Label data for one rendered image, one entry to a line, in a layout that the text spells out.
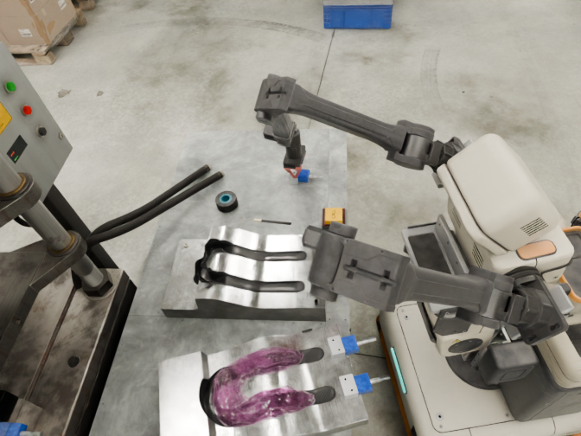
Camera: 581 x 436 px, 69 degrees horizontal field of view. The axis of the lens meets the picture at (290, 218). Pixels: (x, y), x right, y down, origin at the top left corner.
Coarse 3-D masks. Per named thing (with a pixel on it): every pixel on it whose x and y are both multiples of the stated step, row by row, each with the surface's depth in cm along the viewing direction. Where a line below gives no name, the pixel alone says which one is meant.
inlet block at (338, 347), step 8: (336, 336) 117; (352, 336) 118; (328, 344) 118; (336, 344) 115; (344, 344) 116; (352, 344) 116; (360, 344) 117; (336, 352) 114; (344, 352) 114; (352, 352) 116
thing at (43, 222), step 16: (0, 160) 99; (0, 176) 100; (16, 176) 104; (0, 192) 104; (32, 208) 110; (32, 224) 113; (48, 224) 116; (48, 240) 119; (64, 240) 122; (80, 272) 133; (96, 272) 138; (96, 288) 140; (112, 288) 144
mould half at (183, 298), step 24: (192, 240) 144; (240, 240) 136; (264, 240) 138; (288, 240) 137; (192, 264) 138; (216, 264) 129; (240, 264) 131; (264, 264) 133; (288, 264) 132; (168, 288) 134; (192, 288) 133; (216, 288) 124; (168, 312) 131; (192, 312) 130; (216, 312) 129; (240, 312) 127; (264, 312) 126; (288, 312) 125; (312, 312) 124
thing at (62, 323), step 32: (64, 288) 146; (32, 320) 140; (64, 320) 138; (96, 320) 137; (32, 352) 132; (64, 352) 132; (96, 352) 132; (0, 384) 127; (32, 384) 127; (64, 384) 125; (64, 416) 120
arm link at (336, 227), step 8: (336, 224) 59; (344, 224) 59; (336, 232) 59; (344, 232) 59; (352, 232) 59; (312, 288) 60; (320, 288) 59; (320, 296) 59; (328, 296) 59; (336, 296) 60
